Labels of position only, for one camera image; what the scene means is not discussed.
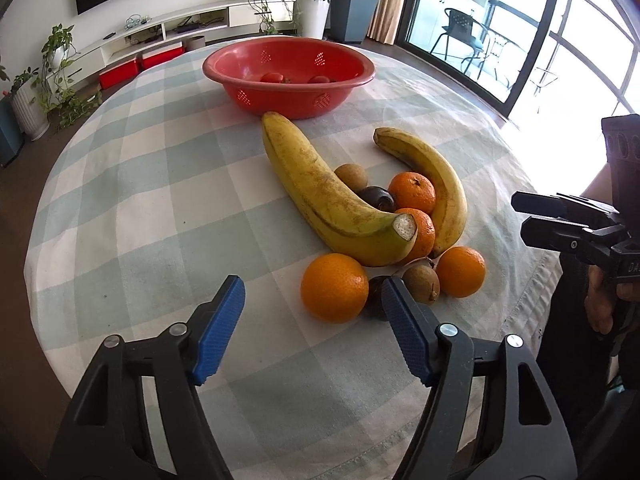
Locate person's dark trousers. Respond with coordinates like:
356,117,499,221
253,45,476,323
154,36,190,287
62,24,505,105
537,247,640,480

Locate white television cabinet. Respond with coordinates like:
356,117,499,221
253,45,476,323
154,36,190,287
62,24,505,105
65,0,297,92

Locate small smooth orange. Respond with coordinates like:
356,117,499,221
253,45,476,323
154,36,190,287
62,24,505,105
435,246,487,299

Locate large smooth orange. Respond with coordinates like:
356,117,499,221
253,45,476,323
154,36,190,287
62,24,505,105
300,253,370,324

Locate bumpy mandarin orange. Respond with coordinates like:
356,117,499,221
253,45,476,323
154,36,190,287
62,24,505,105
387,171,437,214
395,207,437,263

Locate plant in tall white pot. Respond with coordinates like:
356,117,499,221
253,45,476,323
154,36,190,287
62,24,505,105
285,0,335,40

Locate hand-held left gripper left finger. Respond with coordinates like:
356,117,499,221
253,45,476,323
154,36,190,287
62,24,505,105
47,275,247,480

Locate large plant in grey pot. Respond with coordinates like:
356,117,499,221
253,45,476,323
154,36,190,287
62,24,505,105
320,0,383,43

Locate red plastic basin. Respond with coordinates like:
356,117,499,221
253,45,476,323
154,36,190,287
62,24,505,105
202,37,377,120

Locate pothos in small white pot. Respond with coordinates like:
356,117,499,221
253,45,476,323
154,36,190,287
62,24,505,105
41,24,103,128

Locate plant in ribbed white pot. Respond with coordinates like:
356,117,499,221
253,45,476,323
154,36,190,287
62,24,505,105
10,67,51,141

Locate brown kiwi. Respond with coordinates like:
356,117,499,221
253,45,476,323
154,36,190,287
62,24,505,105
401,263,441,305
334,163,370,192

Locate black balcony chair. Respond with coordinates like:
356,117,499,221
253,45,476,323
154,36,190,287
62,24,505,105
431,7,488,78

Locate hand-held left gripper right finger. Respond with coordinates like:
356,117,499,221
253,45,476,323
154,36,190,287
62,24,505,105
381,276,578,480

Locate slim yellow banana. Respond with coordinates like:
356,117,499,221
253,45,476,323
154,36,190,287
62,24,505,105
373,127,469,259

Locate red storage box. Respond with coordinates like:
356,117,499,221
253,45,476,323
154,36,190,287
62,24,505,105
98,57,139,91
141,42,186,70

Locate beige curtain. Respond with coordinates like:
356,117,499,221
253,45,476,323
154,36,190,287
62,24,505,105
367,0,413,45

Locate black sliding door frame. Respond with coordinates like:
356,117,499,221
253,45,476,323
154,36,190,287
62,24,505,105
492,0,576,121

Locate plant in blue pot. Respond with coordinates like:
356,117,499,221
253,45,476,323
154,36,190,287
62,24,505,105
0,62,25,168

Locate person's right hand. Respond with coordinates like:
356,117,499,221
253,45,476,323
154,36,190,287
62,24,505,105
584,262,640,336

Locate large spotted yellow banana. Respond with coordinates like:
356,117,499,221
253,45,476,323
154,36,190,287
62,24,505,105
261,111,418,267

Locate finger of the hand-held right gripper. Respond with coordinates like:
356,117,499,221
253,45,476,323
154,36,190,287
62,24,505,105
511,191,621,231
520,215,626,267

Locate checked green white tablecloth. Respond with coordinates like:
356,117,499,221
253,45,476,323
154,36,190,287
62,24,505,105
30,40,561,480

